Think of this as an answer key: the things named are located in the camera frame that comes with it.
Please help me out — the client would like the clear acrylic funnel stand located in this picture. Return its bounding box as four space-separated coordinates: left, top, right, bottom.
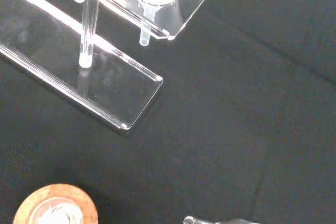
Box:
0 0 211 131

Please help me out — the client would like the black bench cloth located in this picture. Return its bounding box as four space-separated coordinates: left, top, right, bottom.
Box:
0 0 336 224

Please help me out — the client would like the round-bottom glass flask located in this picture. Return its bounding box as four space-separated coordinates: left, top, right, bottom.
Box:
28 199 85 224

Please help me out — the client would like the cork ring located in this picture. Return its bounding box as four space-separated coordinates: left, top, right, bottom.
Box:
12 184 99 224

